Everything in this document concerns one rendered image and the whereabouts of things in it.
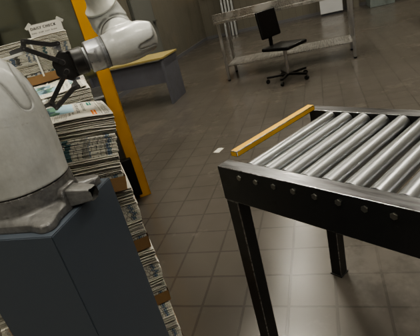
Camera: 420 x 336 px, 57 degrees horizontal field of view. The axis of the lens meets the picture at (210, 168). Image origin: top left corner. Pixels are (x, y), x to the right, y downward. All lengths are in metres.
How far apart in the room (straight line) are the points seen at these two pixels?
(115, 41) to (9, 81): 0.51
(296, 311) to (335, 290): 0.20
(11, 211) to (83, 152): 0.42
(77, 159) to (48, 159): 0.41
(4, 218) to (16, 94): 0.21
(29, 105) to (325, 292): 1.49
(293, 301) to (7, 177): 1.41
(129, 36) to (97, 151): 0.33
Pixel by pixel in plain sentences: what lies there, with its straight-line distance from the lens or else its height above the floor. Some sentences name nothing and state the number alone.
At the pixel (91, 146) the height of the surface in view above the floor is 0.99.
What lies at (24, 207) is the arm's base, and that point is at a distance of 0.71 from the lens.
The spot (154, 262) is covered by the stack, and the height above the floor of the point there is 0.54.
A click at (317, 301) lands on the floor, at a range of 1.83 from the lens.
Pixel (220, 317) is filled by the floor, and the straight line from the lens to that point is 1.84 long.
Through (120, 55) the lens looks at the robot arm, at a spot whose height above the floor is 1.19.
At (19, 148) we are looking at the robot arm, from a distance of 0.68.
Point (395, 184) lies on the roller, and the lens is 1.00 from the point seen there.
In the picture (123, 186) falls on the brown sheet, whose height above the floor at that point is 0.85.
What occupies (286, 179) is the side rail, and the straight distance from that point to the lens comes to 1.04.
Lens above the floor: 1.28
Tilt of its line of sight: 23 degrees down
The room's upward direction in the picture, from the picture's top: 14 degrees counter-clockwise
